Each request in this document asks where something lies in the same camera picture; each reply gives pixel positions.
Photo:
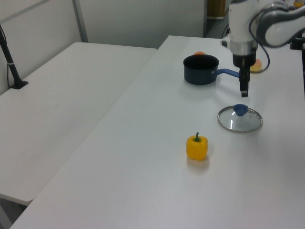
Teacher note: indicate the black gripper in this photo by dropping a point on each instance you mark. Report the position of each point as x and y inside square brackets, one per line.
[244, 60]

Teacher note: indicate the glass pot lid blue knob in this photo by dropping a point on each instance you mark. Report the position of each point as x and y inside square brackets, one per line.
[240, 118]

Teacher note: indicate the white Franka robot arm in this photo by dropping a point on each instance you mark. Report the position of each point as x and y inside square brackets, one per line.
[240, 21]

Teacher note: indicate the pink yellow peach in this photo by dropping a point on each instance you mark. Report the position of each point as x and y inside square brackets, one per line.
[257, 65]

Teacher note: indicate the dark blue saucepan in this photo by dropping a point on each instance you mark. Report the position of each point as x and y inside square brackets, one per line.
[201, 71]

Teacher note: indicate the orange fruit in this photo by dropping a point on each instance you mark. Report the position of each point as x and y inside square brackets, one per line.
[199, 53]

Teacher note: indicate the black table clamp block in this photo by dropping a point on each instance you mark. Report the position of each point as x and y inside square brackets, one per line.
[298, 42]

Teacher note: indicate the wooden cabinet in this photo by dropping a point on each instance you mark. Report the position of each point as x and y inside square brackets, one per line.
[216, 8]

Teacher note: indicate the yellow bell pepper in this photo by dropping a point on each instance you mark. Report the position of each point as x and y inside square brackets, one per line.
[196, 148]

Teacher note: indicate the white side table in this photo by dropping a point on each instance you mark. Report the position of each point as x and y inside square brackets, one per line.
[57, 107]

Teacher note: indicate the grey partition post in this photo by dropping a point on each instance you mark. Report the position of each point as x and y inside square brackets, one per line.
[80, 20]

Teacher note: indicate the black camera stand pole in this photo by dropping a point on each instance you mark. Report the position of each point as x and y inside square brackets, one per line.
[12, 66]

